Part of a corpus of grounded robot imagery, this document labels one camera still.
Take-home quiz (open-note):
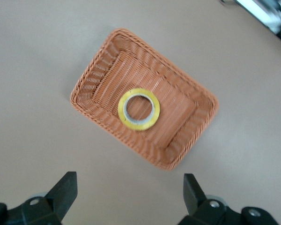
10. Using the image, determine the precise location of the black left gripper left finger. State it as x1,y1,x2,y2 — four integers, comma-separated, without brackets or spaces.
0,171,78,225

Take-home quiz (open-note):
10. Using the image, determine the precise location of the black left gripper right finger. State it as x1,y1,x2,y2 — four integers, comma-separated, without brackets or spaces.
180,173,281,225

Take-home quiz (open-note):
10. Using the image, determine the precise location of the brown wicker basket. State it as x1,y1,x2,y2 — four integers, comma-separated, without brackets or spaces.
69,28,220,172

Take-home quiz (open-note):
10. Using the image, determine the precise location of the yellow clear tape roll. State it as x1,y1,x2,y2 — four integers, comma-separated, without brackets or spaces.
117,87,161,132

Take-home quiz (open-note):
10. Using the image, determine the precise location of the aluminium frame rail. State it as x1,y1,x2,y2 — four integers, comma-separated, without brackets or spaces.
219,0,281,47

